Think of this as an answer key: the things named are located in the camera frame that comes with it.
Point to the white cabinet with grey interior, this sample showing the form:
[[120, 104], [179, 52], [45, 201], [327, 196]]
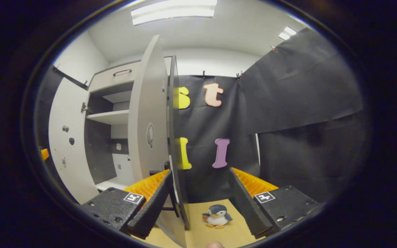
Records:
[[102, 155]]

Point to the narrow white cabinet shelf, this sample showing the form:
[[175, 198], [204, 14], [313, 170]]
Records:
[[119, 97]]

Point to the white cabinet door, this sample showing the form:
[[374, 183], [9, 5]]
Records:
[[146, 96], [69, 106]]

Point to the large ceiling light panel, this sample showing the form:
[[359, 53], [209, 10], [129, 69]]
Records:
[[174, 12]]

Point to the penguin plush toy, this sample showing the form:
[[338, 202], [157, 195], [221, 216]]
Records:
[[217, 215]]

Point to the small ceiling light panel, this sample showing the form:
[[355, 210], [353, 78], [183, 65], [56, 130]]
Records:
[[287, 33]]

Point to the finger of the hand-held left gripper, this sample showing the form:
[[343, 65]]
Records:
[[44, 154]]

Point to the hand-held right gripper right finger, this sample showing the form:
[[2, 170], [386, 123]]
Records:
[[248, 210]]

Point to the white cabinet drawer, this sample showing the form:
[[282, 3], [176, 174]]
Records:
[[109, 81]]

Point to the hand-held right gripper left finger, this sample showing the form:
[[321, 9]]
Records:
[[153, 210]]

